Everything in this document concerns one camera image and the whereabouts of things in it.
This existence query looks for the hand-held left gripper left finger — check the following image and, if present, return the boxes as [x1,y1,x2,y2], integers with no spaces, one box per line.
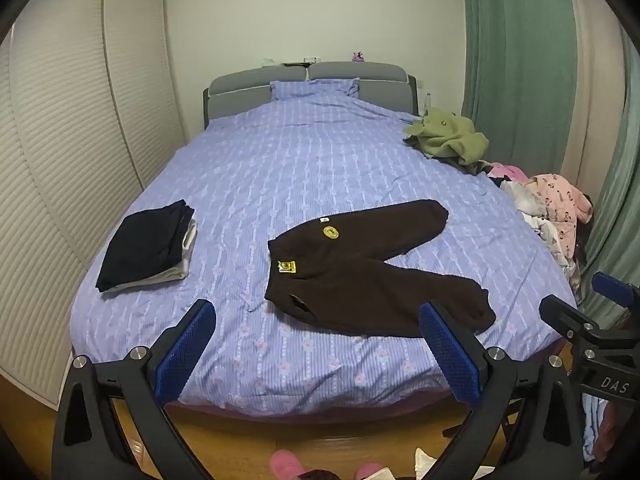
[51,299,217,480]

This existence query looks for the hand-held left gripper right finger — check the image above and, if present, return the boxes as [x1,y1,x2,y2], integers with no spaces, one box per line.
[419,301,586,480]

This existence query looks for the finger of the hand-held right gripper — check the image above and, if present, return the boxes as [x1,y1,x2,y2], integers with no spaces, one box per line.
[592,271,640,313]
[539,294,601,346]

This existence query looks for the brown pants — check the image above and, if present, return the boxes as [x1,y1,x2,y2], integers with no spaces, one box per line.
[264,199,497,339]

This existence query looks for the light blue cloth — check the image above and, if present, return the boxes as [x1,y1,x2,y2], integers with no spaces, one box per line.
[582,394,617,462]

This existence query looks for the green curtain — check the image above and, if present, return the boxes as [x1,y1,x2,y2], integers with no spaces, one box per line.
[460,0,581,128]
[580,30,640,321]

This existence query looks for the white cloth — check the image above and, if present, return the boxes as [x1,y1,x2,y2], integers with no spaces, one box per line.
[414,449,493,480]

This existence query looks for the pink printed garment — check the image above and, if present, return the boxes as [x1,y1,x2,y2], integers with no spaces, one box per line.
[522,173,593,261]

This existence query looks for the black folded garment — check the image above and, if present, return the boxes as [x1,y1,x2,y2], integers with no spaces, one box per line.
[96,200,196,293]

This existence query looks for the white crumpled garment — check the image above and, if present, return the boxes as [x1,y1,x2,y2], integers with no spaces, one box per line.
[500,180,576,273]

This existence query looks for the plain pink garment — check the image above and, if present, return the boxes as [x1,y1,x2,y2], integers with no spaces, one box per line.
[487,162,528,183]

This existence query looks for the white louvred wardrobe door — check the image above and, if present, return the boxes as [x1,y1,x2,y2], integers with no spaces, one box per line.
[0,0,143,408]
[102,0,188,191]

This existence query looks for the beige curtain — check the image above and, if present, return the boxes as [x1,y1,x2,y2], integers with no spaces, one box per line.
[560,0,632,196]

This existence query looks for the green garment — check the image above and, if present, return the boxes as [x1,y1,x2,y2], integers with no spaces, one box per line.
[403,107,490,171]

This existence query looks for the purple patterned bedspread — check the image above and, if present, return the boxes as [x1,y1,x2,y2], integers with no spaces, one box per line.
[69,91,578,417]

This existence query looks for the purple patterned pillow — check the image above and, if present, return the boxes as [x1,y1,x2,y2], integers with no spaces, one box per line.
[270,77,362,102]

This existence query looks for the grey upholstered bed headboard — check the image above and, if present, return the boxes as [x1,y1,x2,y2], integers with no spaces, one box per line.
[202,61,418,133]

